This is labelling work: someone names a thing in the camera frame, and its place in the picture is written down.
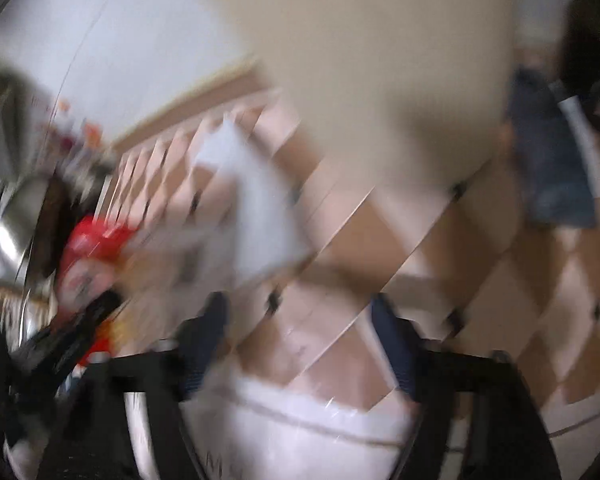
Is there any steel pot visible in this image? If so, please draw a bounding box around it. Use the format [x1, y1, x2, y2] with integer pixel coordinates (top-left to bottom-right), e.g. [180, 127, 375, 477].
[0, 174, 68, 351]

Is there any white tissue paper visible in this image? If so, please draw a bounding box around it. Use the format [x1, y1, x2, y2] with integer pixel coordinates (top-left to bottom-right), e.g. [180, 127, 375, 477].
[128, 119, 311, 290]

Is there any checkered orange table cloth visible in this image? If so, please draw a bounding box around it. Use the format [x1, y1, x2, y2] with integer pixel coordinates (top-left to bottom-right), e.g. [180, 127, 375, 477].
[104, 98, 600, 411]

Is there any red white sugar bag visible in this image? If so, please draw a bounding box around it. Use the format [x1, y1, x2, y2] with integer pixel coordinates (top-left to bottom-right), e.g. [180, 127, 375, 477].
[54, 214, 136, 366]

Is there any dark blue cloth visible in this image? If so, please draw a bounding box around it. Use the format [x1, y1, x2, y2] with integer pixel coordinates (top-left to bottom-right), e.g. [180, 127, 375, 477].
[508, 66, 597, 229]

